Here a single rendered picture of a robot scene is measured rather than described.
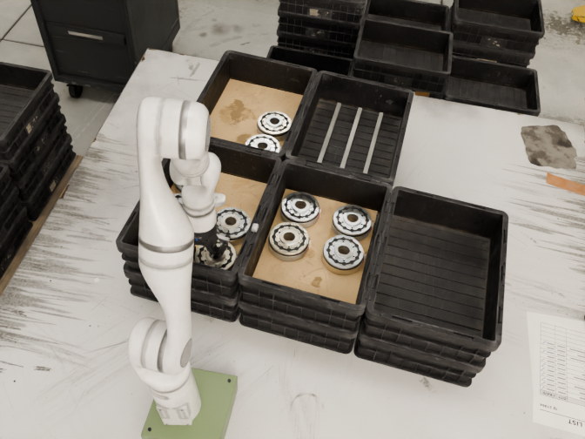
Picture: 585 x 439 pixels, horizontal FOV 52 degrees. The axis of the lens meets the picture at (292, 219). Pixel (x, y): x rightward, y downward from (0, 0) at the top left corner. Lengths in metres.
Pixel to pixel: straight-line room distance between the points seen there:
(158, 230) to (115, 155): 1.01
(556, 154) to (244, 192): 1.08
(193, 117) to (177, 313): 0.35
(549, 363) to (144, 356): 1.03
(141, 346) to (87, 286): 0.58
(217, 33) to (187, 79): 1.48
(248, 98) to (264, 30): 1.80
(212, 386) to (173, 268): 0.47
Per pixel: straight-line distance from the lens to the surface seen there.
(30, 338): 1.65
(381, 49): 2.82
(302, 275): 1.51
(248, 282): 1.38
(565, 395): 1.68
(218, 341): 1.56
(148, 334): 1.13
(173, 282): 1.04
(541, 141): 2.23
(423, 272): 1.57
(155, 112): 0.93
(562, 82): 3.82
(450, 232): 1.67
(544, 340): 1.74
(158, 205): 0.98
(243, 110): 1.90
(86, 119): 3.19
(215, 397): 1.42
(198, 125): 0.92
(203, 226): 1.36
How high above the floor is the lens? 2.09
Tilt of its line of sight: 51 degrees down
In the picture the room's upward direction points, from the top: 6 degrees clockwise
